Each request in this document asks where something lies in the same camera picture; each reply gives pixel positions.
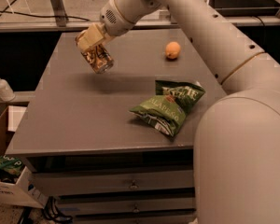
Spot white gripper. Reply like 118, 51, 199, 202
76, 0, 134, 53

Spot orange soda can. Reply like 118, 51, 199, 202
76, 31, 114, 74

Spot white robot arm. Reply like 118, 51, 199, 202
77, 0, 280, 224

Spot orange fruit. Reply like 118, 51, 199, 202
165, 42, 181, 60

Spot green jalapeno chip bag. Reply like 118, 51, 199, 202
130, 80, 205, 137

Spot white pump bottle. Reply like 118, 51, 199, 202
0, 78, 15, 102

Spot grey drawer cabinet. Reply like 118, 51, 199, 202
7, 29, 224, 224

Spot green packet in box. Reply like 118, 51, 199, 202
0, 155, 24, 176

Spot cardboard box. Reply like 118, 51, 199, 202
0, 105, 49, 210

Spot black cable on floor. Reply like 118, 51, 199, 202
0, 0, 91, 22

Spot black cables under cabinet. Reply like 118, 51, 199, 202
41, 196, 74, 224

